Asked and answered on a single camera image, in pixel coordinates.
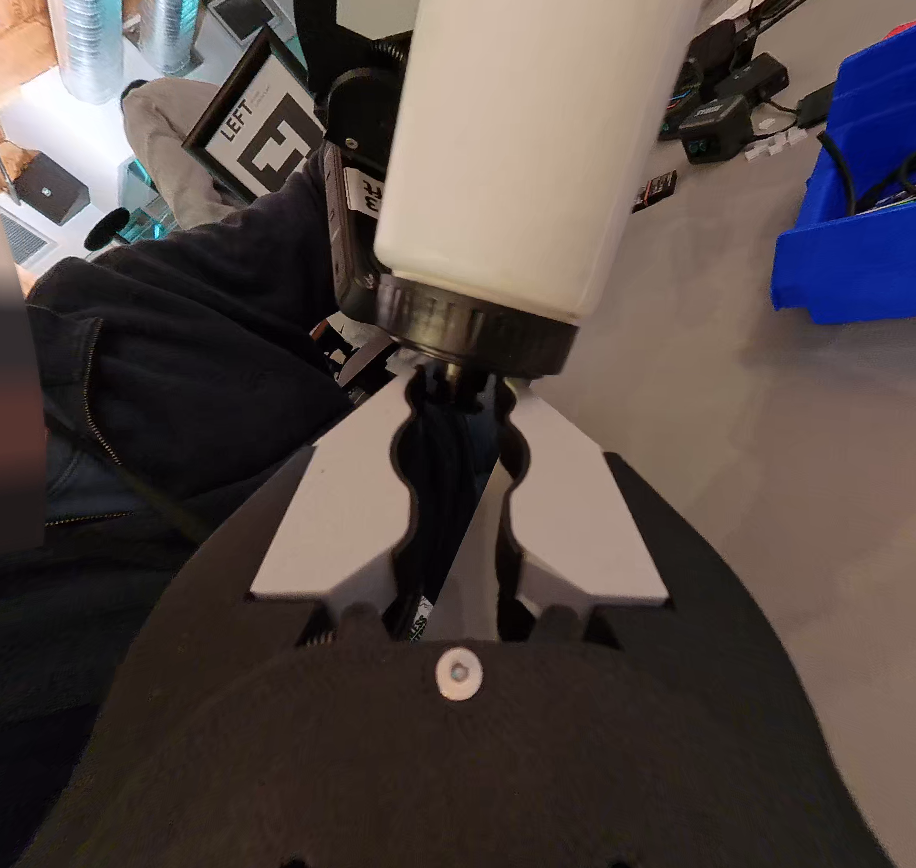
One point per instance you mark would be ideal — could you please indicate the framed black and white sign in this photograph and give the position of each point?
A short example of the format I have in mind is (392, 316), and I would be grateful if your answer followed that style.
(265, 131)

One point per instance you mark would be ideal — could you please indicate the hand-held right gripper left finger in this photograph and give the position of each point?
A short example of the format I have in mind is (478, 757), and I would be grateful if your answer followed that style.
(322, 525)

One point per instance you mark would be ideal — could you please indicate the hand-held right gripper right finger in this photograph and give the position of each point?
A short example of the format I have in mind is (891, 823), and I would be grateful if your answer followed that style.
(587, 525)

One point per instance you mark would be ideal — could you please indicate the blue plastic bin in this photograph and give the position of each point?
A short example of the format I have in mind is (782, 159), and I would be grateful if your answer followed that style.
(845, 267)

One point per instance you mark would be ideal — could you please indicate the silver ventilation duct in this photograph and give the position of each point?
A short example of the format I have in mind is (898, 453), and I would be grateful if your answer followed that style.
(86, 24)

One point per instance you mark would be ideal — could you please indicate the white bottle with black cap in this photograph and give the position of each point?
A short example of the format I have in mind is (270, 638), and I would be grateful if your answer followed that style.
(530, 110)

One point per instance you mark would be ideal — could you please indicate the person's dark clothing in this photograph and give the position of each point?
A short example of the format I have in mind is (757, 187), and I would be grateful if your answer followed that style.
(186, 353)

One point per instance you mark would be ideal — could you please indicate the black device with display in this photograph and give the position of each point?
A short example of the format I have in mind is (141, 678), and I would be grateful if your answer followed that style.
(716, 127)
(747, 78)

